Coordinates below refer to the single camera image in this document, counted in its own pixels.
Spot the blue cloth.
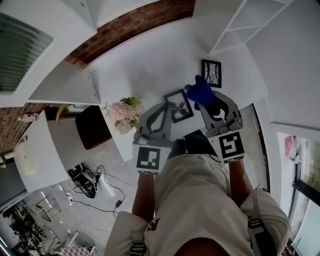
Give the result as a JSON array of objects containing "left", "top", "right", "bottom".
[{"left": 184, "top": 74, "right": 216, "bottom": 111}]

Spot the checkered cloth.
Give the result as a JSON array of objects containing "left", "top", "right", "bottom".
[{"left": 58, "top": 246, "right": 91, "bottom": 256}]

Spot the person's right forearm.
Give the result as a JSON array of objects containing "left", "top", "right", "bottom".
[{"left": 226, "top": 159, "right": 254, "bottom": 209}]

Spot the black floor cable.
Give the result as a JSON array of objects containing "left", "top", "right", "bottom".
[{"left": 96, "top": 164, "right": 126, "bottom": 219}]

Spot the white open shelf unit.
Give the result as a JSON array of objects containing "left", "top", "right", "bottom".
[{"left": 209, "top": 0, "right": 298, "bottom": 55}]

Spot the pink flower bouquet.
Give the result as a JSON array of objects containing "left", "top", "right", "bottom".
[{"left": 101, "top": 96, "right": 146, "bottom": 135}]

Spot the pink hanging object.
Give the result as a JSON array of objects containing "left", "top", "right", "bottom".
[{"left": 284, "top": 136, "right": 294, "bottom": 157}]

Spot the person's white shirt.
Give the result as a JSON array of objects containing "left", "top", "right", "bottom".
[{"left": 106, "top": 152, "right": 292, "bottom": 256}]

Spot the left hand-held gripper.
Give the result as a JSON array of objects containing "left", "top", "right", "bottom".
[{"left": 131, "top": 103, "right": 174, "bottom": 176}]

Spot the black picture frame branch print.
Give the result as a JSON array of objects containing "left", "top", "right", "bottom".
[{"left": 201, "top": 59, "right": 223, "bottom": 89}]

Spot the yellow curved object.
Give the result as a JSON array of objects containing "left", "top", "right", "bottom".
[{"left": 55, "top": 104, "right": 69, "bottom": 123}]

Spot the black picture frame flower print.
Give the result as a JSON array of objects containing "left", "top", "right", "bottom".
[{"left": 163, "top": 88, "right": 195, "bottom": 124}]

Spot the person's left forearm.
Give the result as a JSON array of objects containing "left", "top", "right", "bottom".
[{"left": 131, "top": 172, "right": 163, "bottom": 226}]

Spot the white side cabinet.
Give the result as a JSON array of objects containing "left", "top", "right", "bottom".
[{"left": 13, "top": 109, "right": 71, "bottom": 193}]

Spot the window with green blinds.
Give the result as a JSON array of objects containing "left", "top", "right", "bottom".
[{"left": 0, "top": 12, "right": 55, "bottom": 95}]

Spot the black equipment bag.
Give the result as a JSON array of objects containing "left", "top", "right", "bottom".
[{"left": 67, "top": 162, "right": 101, "bottom": 200}]

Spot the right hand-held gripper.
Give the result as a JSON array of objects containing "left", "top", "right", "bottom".
[{"left": 198, "top": 90, "right": 246, "bottom": 165}]

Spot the dark brown stool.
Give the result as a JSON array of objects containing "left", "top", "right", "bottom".
[{"left": 75, "top": 105, "right": 113, "bottom": 151}]

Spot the white wall shelf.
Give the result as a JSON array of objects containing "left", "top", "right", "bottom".
[{"left": 28, "top": 59, "right": 102, "bottom": 106}]

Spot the person's dark shoe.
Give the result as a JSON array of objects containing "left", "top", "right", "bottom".
[{"left": 167, "top": 138, "right": 188, "bottom": 161}]

